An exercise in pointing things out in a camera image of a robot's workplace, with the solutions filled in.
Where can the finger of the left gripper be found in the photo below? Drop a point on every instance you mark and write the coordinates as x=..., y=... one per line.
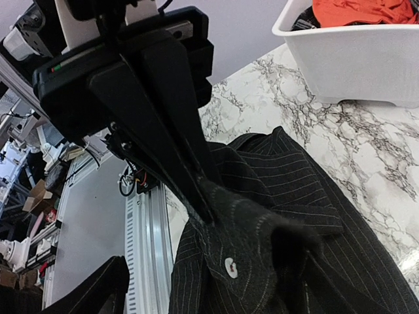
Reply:
x=178, y=142

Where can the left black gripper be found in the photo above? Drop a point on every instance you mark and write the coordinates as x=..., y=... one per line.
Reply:
x=99, y=84

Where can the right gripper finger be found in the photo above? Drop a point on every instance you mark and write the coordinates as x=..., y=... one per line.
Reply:
x=111, y=279

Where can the black striped garment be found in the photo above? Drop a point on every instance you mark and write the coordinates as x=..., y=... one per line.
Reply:
x=285, y=239

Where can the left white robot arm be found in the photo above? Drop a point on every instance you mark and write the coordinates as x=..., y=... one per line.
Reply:
x=53, y=32

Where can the white plastic laundry bin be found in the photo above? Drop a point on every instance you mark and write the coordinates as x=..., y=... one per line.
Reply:
x=364, y=63

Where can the cardboard box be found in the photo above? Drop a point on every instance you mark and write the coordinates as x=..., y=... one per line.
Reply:
x=40, y=200

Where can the orange garment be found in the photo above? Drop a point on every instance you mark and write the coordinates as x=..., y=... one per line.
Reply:
x=347, y=13

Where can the aluminium front rail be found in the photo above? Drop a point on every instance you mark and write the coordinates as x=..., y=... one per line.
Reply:
x=98, y=222

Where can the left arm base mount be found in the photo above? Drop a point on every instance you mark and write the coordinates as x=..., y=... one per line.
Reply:
x=135, y=179

